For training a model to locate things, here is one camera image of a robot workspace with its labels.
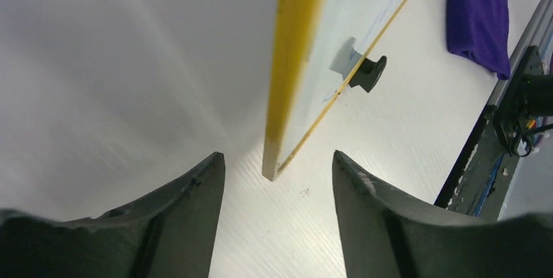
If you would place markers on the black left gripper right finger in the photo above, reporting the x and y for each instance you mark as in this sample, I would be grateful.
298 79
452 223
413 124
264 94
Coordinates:
386 232

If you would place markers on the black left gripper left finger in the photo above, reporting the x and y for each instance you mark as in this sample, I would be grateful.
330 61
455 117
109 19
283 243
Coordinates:
169 232

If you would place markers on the yellow framed whiteboard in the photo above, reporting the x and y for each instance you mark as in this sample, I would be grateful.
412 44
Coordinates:
318 47

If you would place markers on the purple cloth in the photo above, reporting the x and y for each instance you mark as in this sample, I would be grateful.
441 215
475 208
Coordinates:
478 30

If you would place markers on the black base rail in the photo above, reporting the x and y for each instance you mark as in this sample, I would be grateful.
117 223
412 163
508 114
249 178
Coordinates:
484 159

